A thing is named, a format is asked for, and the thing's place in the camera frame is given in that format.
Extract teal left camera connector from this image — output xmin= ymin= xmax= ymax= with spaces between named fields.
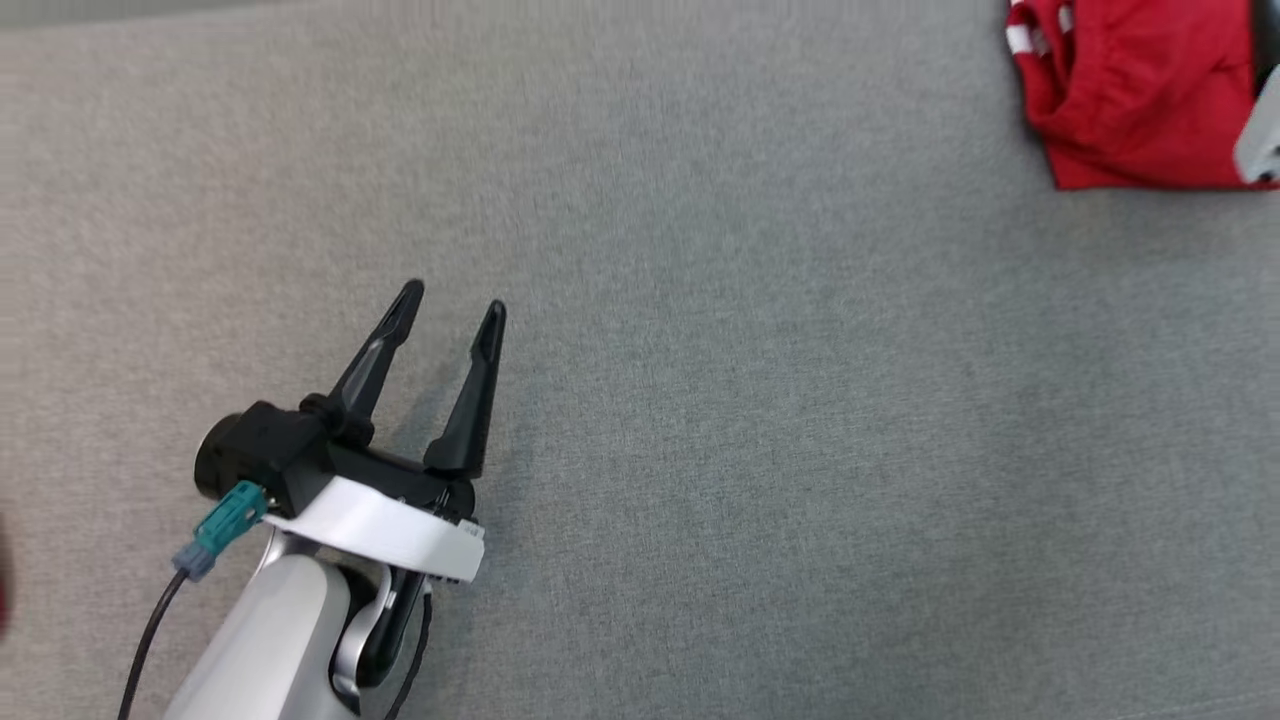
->
xmin=172 ymin=480 xmax=269 ymax=583

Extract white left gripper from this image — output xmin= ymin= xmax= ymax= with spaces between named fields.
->
xmin=262 ymin=279 xmax=507 ymax=584

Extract red shorts with logo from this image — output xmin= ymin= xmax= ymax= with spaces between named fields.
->
xmin=1005 ymin=0 xmax=1280 ymax=191

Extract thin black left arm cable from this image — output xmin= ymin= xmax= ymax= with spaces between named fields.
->
xmin=385 ymin=590 xmax=433 ymax=720

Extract black left camera cable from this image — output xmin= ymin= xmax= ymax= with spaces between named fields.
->
xmin=118 ymin=570 xmax=191 ymax=720

